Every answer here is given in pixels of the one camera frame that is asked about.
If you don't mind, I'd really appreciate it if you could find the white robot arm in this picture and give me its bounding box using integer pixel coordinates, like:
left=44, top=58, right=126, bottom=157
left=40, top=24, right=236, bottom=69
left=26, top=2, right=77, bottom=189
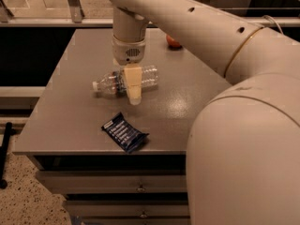
left=110, top=0, right=300, bottom=225

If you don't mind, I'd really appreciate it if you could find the top grey drawer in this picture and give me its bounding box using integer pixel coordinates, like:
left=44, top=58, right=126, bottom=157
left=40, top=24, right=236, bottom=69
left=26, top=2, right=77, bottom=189
left=36, top=171, right=187, bottom=194

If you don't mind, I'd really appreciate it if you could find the metal railing frame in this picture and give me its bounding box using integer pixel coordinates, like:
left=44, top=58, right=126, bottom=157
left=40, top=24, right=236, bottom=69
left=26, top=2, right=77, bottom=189
left=1, top=0, right=300, bottom=27

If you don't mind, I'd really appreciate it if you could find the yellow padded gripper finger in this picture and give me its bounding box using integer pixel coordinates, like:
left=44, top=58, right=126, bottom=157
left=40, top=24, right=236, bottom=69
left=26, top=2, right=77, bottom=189
left=124, top=64, right=142, bottom=106

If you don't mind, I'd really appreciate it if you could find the blue snack bar wrapper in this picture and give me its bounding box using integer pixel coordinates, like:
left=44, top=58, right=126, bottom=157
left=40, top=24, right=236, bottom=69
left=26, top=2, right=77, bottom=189
left=101, top=112, right=148, bottom=154

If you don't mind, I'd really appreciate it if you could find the white cable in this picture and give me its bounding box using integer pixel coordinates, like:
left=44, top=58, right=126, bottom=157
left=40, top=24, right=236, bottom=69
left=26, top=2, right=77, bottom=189
left=262, top=14, right=285, bottom=36

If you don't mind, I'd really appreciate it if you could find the red apple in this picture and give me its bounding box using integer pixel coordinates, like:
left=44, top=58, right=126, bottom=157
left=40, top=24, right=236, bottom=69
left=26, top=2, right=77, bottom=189
left=166, top=35, right=181, bottom=49

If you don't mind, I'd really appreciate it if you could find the grey drawer cabinet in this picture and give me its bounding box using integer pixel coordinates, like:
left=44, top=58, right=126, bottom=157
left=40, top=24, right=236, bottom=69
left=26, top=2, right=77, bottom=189
left=14, top=28, right=229, bottom=225

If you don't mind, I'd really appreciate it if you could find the grey drawer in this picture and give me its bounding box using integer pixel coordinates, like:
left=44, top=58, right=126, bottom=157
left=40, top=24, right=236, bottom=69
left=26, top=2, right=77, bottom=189
left=36, top=171, right=187, bottom=194
left=63, top=201, right=189, bottom=218

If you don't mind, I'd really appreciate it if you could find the clear plastic water bottle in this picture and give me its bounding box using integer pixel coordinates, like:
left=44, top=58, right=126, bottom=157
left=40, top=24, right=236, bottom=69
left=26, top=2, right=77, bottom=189
left=92, top=66, right=158, bottom=96

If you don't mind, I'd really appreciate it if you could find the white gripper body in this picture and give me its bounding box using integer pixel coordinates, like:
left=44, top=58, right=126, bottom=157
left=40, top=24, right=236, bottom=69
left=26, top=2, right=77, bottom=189
left=112, top=37, right=145, bottom=66

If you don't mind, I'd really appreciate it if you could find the black stand leg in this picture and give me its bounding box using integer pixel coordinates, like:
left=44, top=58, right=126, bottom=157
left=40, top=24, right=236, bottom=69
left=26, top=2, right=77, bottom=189
left=0, top=122, right=13, bottom=189

